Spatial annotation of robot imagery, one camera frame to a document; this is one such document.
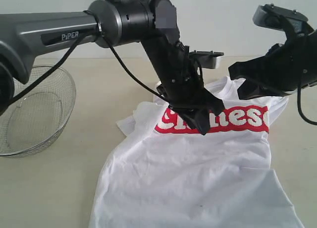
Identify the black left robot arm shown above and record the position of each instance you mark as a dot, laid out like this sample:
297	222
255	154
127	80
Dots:
109	23

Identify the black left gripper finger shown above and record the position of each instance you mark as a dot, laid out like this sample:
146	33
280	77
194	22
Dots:
195	118
212	102

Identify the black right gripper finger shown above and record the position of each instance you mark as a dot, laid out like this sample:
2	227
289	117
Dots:
253	70
250	90

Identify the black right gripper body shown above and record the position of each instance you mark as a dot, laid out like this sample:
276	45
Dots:
293	64

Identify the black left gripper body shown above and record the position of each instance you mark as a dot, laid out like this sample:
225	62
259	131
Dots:
176	71

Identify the white t-shirt red lettering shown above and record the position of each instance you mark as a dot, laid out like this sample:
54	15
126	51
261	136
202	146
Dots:
167	175

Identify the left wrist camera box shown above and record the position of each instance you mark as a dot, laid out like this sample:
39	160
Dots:
206	59

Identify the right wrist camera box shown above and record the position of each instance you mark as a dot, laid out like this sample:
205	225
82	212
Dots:
291	22

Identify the round metal mesh basket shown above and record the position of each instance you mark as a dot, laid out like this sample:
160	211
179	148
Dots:
36	121

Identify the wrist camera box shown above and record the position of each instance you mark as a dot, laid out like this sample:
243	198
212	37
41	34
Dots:
206	59
291	22

